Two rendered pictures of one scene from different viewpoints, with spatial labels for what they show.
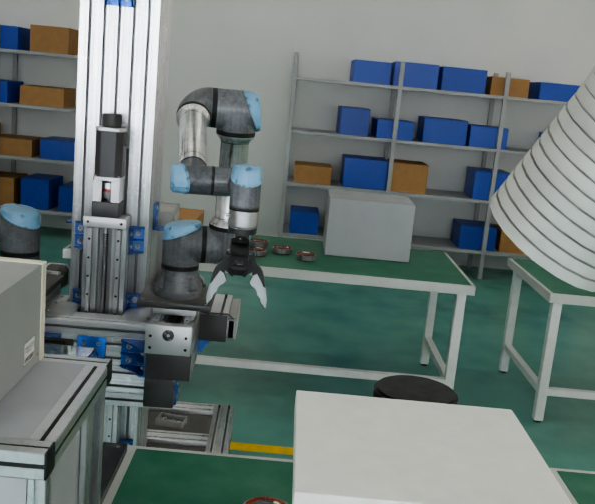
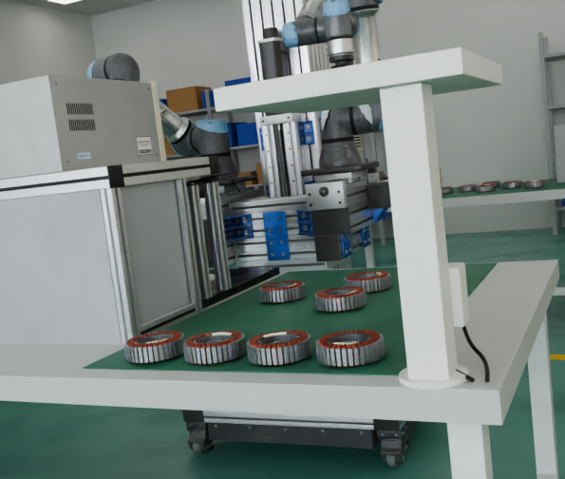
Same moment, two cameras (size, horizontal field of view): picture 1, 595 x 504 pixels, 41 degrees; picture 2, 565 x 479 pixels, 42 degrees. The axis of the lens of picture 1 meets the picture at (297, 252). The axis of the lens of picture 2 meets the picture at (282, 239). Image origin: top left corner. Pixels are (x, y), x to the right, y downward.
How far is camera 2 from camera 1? 0.85 m
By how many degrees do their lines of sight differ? 26
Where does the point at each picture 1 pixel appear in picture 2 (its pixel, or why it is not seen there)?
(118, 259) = (291, 148)
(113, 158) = (273, 63)
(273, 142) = (536, 125)
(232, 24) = (479, 27)
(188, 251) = (338, 123)
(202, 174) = (306, 24)
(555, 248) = not seen: outside the picture
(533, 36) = not seen: outside the picture
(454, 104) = not seen: outside the picture
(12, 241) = (205, 144)
